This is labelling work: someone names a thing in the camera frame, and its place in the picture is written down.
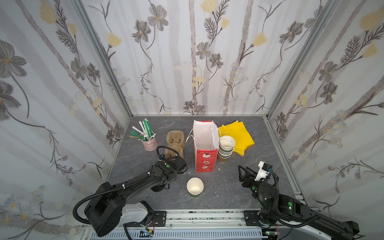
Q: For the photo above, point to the brown pulp cup carrier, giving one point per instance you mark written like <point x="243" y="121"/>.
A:
<point x="176" y="141"/>

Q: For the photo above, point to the black plastic cup lid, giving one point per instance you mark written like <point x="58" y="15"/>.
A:
<point x="158" y="188"/>

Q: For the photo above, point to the red white paper bag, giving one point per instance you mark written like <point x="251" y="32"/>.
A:
<point x="205" y="135"/>

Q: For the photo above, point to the yellow paper napkins stack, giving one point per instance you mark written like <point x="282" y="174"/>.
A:
<point x="238" y="131"/>

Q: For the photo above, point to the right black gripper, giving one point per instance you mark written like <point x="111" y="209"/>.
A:
<point x="247" y="179"/>

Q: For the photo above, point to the stack of paper cups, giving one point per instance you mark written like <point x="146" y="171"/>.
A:
<point x="226" y="148"/>

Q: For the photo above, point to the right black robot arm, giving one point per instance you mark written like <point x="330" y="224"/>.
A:
<point x="278" y="209"/>

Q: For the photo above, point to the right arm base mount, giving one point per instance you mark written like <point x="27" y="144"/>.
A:
<point x="252" y="219"/>

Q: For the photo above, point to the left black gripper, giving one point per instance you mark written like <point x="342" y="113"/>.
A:
<point x="162" y="184"/>

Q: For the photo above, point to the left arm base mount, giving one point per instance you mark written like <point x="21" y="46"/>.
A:
<point x="154" y="219"/>

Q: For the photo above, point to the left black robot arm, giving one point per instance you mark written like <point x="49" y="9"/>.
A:
<point x="104" y="210"/>

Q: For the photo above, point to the green white paper cup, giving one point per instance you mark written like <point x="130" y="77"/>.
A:
<point x="195" y="187"/>

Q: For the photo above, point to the green and white straws bundle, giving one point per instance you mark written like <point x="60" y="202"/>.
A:
<point x="144" y="133"/>

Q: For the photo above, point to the pink metal bucket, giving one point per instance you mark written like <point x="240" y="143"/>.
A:
<point x="151" y="144"/>

